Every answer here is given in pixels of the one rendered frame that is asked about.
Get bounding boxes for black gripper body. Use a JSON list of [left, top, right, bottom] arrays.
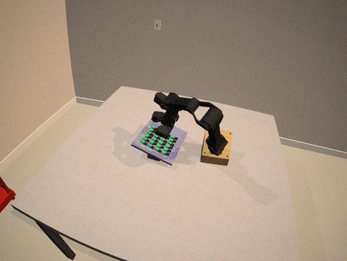
[[155, 112, 179, 139]]

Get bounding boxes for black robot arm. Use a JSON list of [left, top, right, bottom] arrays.
[[151, 92, 228, 156]]

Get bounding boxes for pale lavender switch panel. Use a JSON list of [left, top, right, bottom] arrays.
[[131, 119, 188, 165]]

